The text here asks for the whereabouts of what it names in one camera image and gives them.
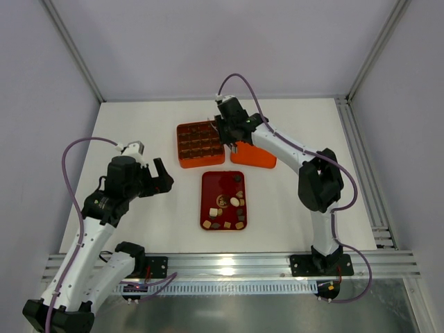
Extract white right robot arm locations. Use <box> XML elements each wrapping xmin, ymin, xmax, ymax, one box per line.
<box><xmin>214</xmin><ymin>95</ymin><xmax>344</xmax><ymax>275</ymax></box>

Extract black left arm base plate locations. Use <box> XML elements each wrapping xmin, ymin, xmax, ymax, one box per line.
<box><xmin>142</xmin><ymin>255</ymin><xmax>169</xmax><ymax>280</ymax></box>

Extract orange box lid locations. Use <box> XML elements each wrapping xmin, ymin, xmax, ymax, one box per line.
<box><xmin>230</xmin><ymin>142</ymin><xmax>277</xmax><ymax>169</ymax></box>

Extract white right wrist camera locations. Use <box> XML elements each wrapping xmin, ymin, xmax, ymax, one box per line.
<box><xmin>215</xmin><ymin>94</ymin><xmax>234</xmax><ymax>105</ymax></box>

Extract aluminium frame post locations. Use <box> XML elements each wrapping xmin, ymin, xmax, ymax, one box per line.
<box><xmin>40</xmin><ymin>0</ymin><xmax>105</xmax><ymax>104</ymax></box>
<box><xmin>346</xmin><ymin>0</ymin><xmax>411</xmax><ymax>103</ymax></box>

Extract aluminium front rail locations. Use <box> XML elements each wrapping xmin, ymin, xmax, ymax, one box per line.
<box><xmin>41</xmin><ymin>251</ymin><xmax>420</xmax><ymax>282</ymax></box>

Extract white oval chocolate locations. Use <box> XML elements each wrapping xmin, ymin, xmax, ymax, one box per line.
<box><xmin>230</xmin><ymin>197</ymin><xmax>240</xmax><ymax>207</ymax></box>

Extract aluminium frame post right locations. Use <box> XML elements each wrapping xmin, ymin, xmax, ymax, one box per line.
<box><xmin>346</xmin><ymin>0</ymin><xmax>411</xmax><ymax>103</ymax></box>

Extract aluminium frame post left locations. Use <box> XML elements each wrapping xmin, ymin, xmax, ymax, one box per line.
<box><xmin>40</xmin><ymin>0</ymin><xmax>105</xmax><ymax>104</ymax></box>

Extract slotted cable duct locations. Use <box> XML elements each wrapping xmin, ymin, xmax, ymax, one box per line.
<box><xmin>112</xmin><ymin>280</ymin><xmax>318</xmax><ymax>297</ymax></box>

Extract aluminium side rail right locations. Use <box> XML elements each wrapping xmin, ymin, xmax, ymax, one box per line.
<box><xmin>335</xmin><ymin>97</ymin><xmax>398</xmax><ymax>250</ymax></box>

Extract red rectangular tray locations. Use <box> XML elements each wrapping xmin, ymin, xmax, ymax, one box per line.
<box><xmin>199</xmin><ymin>171</ymin><xmax>248</xmax><ymax>232</ymax></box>

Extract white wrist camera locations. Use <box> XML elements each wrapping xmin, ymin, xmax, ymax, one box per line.
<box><xmin>215</xmin><ymin>94</ymin><xmax>234</xmax><ymax>105</ymax></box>
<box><xmin>114</xmin><ymin>141</ymin><xmax>146</xmax><ymax>167</ymax></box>

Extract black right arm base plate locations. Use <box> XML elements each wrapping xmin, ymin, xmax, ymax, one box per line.
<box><xmin>289</xmin><ymin>254</ymin><xmax>355</xmax><ymax>277</ymax></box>

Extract metal tongs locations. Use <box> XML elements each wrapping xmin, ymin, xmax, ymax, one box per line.
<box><xmin>207</xmin><ymin>119</ymin><xmax>238</xmax><ymax>154</ymax></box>

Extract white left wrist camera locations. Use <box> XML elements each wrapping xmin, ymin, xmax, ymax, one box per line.
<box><xmin>114</xmin><ymin>141</ymin><xmax>146</xmax><ymax>167</ymax></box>

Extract orange chocolate box with tray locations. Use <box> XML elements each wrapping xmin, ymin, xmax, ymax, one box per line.
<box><xmin>176</xmin><ymin>121</ymin><xmax>225</xmax><ymax>169</ymax></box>

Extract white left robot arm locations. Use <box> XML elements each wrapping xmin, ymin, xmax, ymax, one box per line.
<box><xmin>22</xmin><ymin>156</ymin><xmax>174</xmax><ymax>332</ymax></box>

